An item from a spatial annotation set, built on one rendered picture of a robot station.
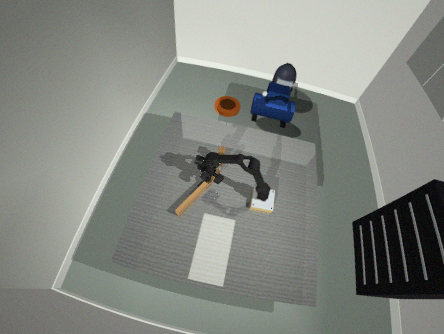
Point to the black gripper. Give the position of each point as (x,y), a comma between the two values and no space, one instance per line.
(218,178)

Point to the wooden side rail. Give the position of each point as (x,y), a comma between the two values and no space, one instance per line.
(195,195)

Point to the wooden post with slot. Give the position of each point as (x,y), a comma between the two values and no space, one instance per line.
(221,151)

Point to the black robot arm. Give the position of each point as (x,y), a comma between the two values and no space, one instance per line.
(213,160)

